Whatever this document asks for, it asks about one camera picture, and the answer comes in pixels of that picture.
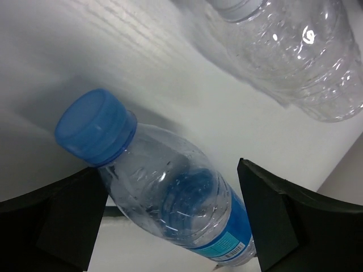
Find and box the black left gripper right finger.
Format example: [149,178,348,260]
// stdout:
[237,159,362,271]

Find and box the clear bottle white cap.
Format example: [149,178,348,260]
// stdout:
[210,1,362,122]

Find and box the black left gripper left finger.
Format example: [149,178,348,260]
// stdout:
[1,168,108,271]

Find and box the clear bottle blue label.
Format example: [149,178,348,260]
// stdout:
[54,89,256,266]

